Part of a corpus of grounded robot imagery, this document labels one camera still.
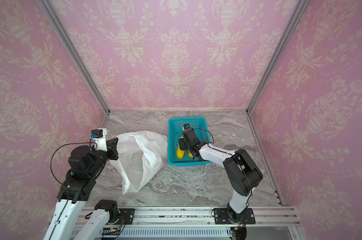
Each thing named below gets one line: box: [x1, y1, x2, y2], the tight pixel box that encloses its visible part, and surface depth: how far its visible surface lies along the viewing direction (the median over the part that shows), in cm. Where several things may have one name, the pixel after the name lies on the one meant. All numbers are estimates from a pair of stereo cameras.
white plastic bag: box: [110, 130, 168, 194], surface depth 71 cm
